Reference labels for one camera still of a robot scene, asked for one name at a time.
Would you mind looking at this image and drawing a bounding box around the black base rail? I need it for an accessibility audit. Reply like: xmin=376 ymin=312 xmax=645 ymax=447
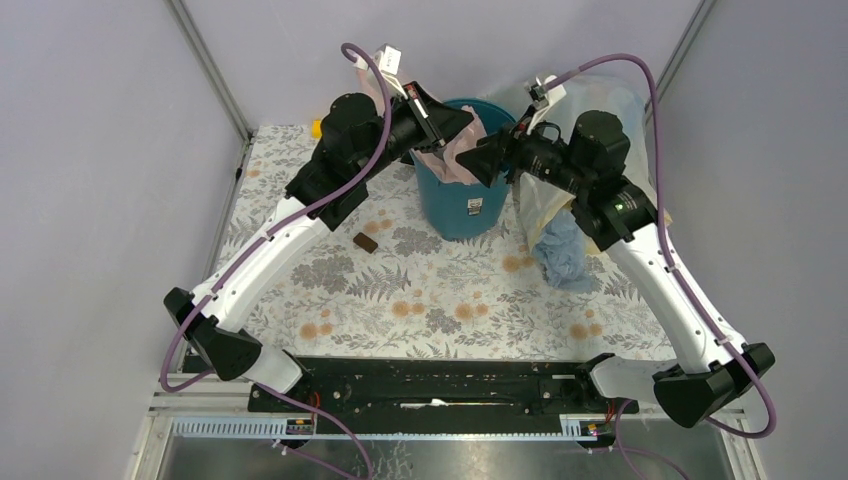
xmin=289 ymin=357 xmax=639 ymax=440

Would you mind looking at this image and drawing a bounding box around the large translucent bag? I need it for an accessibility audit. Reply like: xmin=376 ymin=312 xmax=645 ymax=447
xmin=513 ymin=74 xmax=656 ymax=247

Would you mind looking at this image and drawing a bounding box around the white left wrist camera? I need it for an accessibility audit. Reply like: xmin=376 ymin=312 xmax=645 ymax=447
xmin=353 ymin=44 xmax=412 ymax=105

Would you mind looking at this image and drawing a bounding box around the dark brown wooden block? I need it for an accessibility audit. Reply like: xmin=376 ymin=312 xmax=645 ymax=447
xmin=353 ymin=232 xmax=378 ymax=254

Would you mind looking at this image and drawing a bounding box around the blue plastic trash bag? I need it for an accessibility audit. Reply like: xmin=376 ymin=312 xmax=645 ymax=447
xmin=531 ymin=209 xmax=592 ymax=293

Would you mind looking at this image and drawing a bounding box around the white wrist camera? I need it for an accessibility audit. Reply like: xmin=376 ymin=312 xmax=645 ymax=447
xmin=524 ymin=75 xmax=567 ymax=132
xmin=353 ymin=44 xmax=412 ymax=105

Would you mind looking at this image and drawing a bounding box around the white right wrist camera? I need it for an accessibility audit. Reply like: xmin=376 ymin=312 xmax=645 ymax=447
xmin=524 ymin=75 xmax=567 ymax=132

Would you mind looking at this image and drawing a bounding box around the teal plastic trash bin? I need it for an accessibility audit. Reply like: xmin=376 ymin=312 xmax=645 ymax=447
xmin=412 ymin=99 xmax=514 ymax=240

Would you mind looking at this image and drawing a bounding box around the pink plastic trash bag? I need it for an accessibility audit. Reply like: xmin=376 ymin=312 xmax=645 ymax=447
xmin=372 ymin=95 xmax=487 ymax=185

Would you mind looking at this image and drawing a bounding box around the floral table mat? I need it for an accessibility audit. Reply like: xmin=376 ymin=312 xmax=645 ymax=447
xmin=246 ymin=163 xmax=674 ymax=361

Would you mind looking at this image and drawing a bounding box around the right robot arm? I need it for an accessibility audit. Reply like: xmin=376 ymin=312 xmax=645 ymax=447
xmin=457 ymin=110 xmax=775 ymax=428

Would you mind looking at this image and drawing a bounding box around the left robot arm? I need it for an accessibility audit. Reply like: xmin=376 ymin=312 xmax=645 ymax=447
xmin=163 ymin=82 xmax=474 ymax=411

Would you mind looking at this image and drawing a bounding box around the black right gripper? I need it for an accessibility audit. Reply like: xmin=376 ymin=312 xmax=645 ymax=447
xmin=454 ymin=103 xmax=591 ymax=196

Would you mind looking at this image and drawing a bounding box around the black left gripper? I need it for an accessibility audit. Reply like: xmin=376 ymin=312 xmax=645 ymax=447
xmin=357 ymin=81 xmax=476 ymax=183

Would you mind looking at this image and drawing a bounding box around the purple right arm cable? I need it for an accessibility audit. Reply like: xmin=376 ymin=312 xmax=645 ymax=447
xmin=543 ymin=53 xmax=778 ymax=480

